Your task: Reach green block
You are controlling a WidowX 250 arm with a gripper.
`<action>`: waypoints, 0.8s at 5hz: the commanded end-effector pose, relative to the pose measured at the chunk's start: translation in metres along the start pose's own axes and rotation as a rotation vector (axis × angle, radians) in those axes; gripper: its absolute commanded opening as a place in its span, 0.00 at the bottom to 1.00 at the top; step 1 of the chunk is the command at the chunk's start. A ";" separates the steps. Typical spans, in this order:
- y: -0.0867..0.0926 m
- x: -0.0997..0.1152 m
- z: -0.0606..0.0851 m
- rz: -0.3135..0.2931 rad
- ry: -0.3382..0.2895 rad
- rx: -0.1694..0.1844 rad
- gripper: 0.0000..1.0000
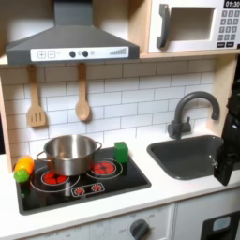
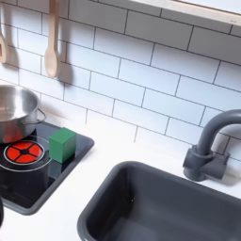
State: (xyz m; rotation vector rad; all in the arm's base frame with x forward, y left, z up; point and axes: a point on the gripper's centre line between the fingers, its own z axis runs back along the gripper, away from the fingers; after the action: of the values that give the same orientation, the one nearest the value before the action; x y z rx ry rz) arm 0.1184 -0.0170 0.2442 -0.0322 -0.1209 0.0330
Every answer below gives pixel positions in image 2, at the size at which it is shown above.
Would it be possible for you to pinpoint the green wooden block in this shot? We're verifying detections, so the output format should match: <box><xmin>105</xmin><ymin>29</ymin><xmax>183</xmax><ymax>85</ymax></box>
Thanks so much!
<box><xmin>48</xmin><ymin>127</ymin><xmax>77</xmax><ymax>164</ymax></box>

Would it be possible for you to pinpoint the grey tap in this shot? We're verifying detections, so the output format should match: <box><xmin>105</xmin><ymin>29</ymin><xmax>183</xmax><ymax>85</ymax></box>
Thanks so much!
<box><xmin>182</xmin><ymin>108</ymin><xmax>241</xmax><ymax>183</ymax></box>

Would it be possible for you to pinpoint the wooden spoon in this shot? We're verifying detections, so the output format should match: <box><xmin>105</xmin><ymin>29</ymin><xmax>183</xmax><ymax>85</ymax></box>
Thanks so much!
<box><xmin>43</xmin><ymin>0</ymin><xmax>62</xmax><ymax>79</ymax></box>

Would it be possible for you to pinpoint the grey sink basin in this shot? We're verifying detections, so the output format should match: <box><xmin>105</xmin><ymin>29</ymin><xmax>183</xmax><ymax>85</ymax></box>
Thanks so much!
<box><xmin>76</xmin><ymin>160</ymin><xmax>241</xmax><ymax>241</ymax></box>

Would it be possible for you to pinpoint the steel pot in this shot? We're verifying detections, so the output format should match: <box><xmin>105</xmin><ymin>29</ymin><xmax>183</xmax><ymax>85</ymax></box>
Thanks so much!
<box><xmin>0</xmin><ymin>84</ymin><xmax>47</xmax><ymax>144</ymax></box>

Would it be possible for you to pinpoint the black stove top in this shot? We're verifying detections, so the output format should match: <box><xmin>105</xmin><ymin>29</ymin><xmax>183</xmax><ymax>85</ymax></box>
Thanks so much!
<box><xmin>0</xmin><ymin>120</ymin><xmax>95</xmax><ymax>217</ymax></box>

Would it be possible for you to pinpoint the white wooden shelf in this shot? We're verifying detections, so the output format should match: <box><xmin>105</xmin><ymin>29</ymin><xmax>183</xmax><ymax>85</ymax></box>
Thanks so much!
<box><xmin>130</xmin><ymin>0</ymin><xmax>241</xmax><ymax>27</ymax></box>

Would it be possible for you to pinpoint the wooden spatula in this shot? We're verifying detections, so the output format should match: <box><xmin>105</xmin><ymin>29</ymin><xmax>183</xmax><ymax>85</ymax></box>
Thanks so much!
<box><xmin>0</xmin><ymin>22</ymin><xmax>8</xmax><ymax>65</ymax></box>

